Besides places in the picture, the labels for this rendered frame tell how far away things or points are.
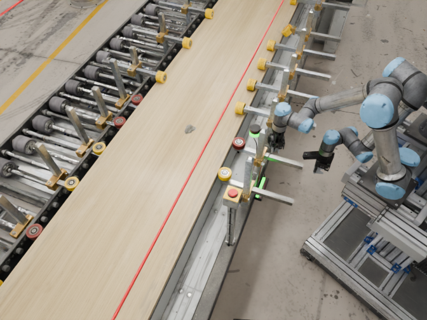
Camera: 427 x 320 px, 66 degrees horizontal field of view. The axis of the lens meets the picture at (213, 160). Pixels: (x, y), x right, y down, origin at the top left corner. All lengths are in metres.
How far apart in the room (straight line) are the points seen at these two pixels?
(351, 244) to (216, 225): 1.05
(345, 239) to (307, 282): 0.42
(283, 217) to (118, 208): 1.46
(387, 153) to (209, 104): 1.23
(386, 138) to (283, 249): 1.49
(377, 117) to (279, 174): 1.78
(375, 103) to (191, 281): 1.29
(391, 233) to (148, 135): 1.47
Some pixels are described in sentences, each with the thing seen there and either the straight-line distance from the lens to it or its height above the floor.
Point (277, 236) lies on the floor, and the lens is 2.75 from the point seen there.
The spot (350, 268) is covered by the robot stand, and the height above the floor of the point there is 0.22.
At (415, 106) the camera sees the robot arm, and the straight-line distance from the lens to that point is 1.76.
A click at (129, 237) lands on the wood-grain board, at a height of 0.90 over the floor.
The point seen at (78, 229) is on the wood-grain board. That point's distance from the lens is 1.89.
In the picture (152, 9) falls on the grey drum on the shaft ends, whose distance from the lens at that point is 3.50.
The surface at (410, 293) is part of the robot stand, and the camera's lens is 2.66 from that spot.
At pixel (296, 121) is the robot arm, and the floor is 1.33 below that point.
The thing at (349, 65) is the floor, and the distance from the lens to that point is 4.39.
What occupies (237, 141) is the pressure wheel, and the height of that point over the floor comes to 0.91.
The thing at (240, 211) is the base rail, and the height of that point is 0.70.
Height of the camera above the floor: 2.48
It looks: 53 degrees down
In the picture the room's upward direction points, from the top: 2 degrees counter-clockwise
